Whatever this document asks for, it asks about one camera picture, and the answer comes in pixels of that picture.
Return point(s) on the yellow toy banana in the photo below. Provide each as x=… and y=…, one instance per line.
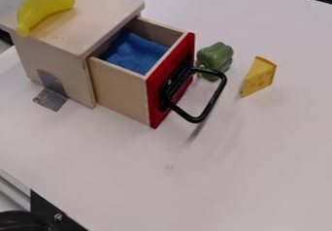
x=43, y=7

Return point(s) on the drawer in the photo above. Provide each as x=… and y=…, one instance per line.
x=147, y=79

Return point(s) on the cabinet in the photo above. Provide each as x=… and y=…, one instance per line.
x=69, y=31

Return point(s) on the blue cloth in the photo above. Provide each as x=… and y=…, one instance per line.
x=136, y=52

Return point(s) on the green toy pepper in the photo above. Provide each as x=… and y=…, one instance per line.
x=215, y=60

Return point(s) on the yellow toy cheese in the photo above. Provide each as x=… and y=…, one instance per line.
x=258, y=77

